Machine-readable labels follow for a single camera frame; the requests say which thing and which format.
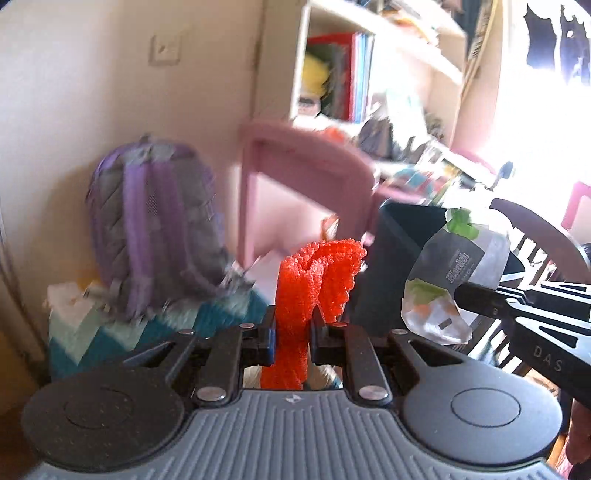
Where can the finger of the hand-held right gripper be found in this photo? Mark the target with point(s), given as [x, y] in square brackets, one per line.
[480, 300]

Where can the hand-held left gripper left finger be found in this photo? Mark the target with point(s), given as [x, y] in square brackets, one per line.
[270, 334]

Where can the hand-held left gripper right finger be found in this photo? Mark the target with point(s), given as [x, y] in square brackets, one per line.
[317, 339]

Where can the red foam net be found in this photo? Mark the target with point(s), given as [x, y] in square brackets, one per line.
[295, 295]

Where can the printed plastic bag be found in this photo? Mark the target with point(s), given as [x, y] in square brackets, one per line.
[443, 267]

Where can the dark green bin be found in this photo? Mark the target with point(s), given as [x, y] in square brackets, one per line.
[383, 277]

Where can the dark wooden chair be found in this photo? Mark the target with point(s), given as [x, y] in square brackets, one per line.
[531, 221]

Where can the colourful magazine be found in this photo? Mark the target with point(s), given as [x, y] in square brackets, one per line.
[425, 182]

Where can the pink desk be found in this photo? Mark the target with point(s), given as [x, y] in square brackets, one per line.
[258, 184]

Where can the purple grey backpack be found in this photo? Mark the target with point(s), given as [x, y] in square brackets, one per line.
[147, 217]

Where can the teal zigzag quilt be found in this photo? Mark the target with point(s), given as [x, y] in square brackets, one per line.
[92, 341]

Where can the orange tissue packet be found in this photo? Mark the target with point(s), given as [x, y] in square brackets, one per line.
[334, 134]

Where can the white paper sheets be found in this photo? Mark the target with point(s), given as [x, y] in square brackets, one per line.
[64, 295]

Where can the white digital timer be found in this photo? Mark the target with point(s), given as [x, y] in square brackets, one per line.
[308, 105]

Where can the row of red blue books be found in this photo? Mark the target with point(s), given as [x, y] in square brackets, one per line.
[358, 78]

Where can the yellow plush toy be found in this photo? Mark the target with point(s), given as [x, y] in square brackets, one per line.
[316, 76]

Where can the white bookshelf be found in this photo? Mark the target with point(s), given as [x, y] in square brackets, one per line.
[300, 46]

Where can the beige wall switch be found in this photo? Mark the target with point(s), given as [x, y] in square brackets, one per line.
[166, 48]

